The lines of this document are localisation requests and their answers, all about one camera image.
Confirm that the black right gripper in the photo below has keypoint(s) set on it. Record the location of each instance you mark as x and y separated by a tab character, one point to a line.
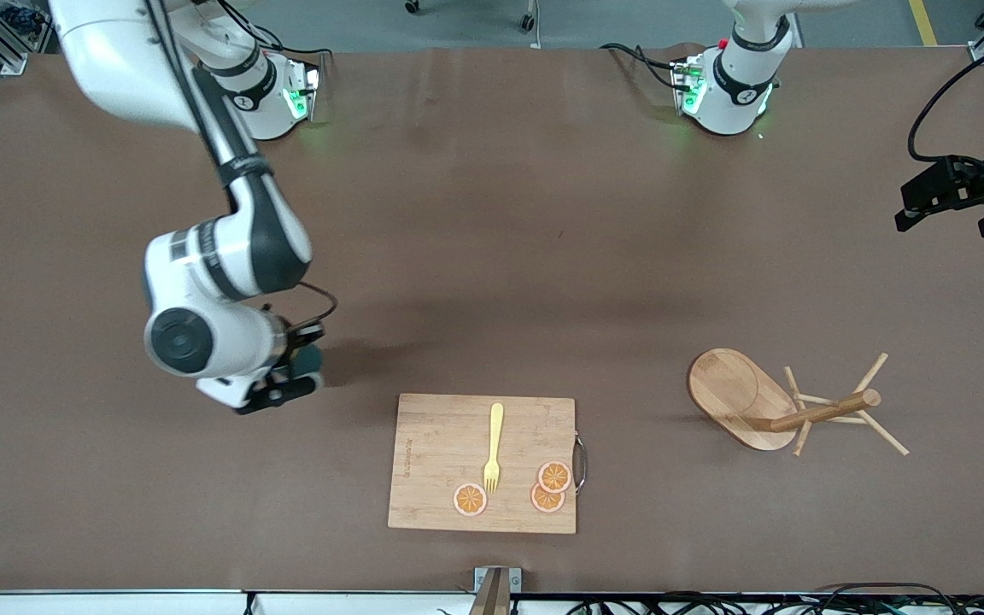
307	356

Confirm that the dark teal mug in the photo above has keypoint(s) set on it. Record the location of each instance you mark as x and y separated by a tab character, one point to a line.
313	359

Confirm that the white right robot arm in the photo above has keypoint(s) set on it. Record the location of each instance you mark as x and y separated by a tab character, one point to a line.
227	256

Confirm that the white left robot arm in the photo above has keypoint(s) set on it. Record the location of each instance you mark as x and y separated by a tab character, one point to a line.
735	94

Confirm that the wooden mug tree rack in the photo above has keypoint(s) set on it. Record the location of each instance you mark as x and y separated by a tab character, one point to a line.
727	389

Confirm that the bamboo cutting board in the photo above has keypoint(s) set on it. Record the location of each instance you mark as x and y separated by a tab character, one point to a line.
441	444

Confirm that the yellow plastic fork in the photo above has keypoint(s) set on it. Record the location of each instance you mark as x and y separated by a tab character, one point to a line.
496	427

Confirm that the orange slice toy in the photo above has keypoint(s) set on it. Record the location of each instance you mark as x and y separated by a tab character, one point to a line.
554	475
471	500
545	502

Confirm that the white shelf board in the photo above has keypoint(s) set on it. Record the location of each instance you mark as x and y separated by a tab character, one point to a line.
116	605

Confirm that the caster wheel with pole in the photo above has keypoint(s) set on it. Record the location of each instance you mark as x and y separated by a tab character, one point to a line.
528	22

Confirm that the aluminium camera post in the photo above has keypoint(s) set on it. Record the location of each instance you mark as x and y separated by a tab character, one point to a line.
490	598

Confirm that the metal mounting bracket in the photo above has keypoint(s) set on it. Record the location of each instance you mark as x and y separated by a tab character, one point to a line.
516	579

